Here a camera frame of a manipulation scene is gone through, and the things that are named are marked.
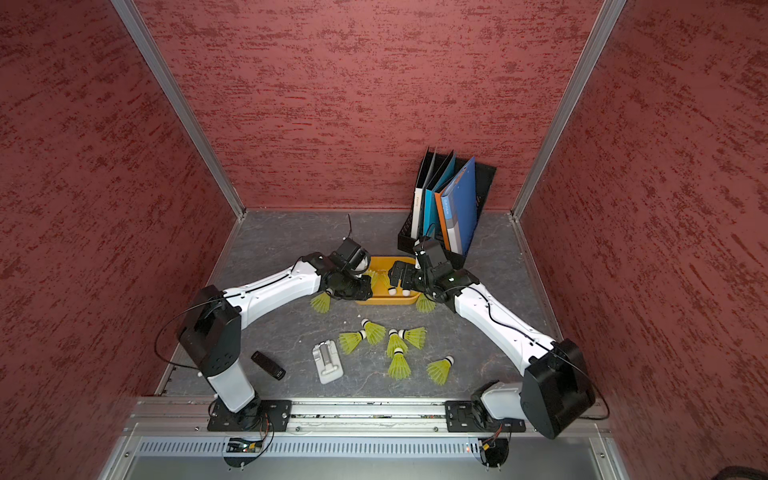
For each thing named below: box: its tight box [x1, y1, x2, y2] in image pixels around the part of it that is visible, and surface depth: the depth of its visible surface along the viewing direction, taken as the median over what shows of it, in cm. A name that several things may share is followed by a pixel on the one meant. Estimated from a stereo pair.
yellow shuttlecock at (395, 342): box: [386, 328, 409, 358], surface depth 85 cm
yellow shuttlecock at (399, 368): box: [388, 347, 411, 380], surface depth 83 cm
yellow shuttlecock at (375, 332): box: [361, 318, 387, 346], surface depth 89 cm
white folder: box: [411, 147, 437, 239], surface depth 94 cm
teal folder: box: [423, 153, 456, 236], surface depth 91 cm
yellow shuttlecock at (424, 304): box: [416, 293, 437, 314], surface depth 96 cm
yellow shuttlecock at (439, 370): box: [426, 355, 455, 386], surface depth 83 cm
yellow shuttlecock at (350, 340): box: [339, 330, 366, 354], surface depth 86 cm
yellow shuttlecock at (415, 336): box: [398, 327, 427, 350], surface depth 87 cm
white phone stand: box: [312, 339, 344, 384], surface depth 84 cm
